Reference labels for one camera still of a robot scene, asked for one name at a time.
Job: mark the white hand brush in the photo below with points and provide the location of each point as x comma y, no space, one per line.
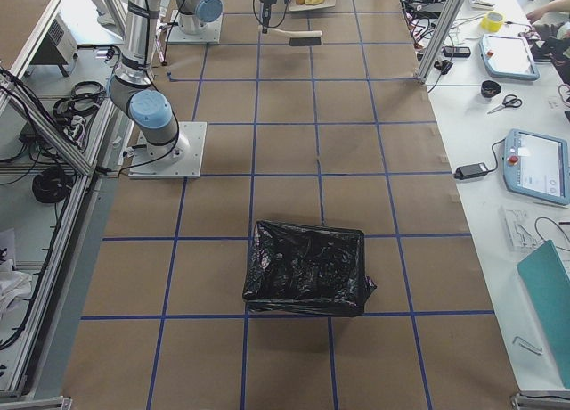
298,38

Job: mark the black lined trash bin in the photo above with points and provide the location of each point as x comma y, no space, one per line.
307,269

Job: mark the yellow tape roll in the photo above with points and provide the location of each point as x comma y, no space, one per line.
492,21

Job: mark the black tape roll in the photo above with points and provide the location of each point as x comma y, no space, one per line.
490,88

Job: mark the upper teach pendant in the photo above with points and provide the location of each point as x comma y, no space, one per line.
508,57

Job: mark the teach pendant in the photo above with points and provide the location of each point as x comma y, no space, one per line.
508,57
537,166

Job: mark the black power adapter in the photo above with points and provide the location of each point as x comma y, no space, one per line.
470,171

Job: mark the lower teach pendant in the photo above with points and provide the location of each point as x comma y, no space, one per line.
537,166

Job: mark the teal folder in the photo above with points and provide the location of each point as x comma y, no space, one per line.
547,285

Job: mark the metal hex key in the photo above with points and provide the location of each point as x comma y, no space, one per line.
525,344

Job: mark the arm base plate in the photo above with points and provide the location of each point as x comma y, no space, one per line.
182,158
189,30

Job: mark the aluminium frame post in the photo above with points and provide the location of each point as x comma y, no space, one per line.
446,19

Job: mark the black handled scissors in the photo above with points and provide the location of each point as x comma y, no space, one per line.
510,101

